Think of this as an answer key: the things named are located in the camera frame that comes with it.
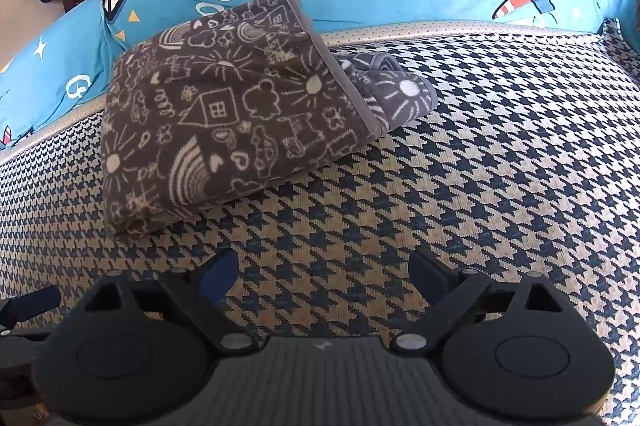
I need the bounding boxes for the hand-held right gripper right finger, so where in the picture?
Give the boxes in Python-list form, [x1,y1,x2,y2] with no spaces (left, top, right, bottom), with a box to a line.
[391,250,581,353]

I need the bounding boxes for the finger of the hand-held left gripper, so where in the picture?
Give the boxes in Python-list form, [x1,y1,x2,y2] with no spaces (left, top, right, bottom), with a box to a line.
[0,286,63,330]

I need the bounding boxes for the grey doodle-print fleece garment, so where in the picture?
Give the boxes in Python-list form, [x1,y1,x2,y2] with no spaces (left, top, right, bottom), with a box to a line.
[100,0,437,237]

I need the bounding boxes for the houndstooth sofa mat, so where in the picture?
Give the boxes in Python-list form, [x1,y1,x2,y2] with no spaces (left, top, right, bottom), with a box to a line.
[0,18,640,426]

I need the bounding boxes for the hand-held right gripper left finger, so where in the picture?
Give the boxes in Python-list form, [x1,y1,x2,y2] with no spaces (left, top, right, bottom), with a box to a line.
[75,249,261,353]

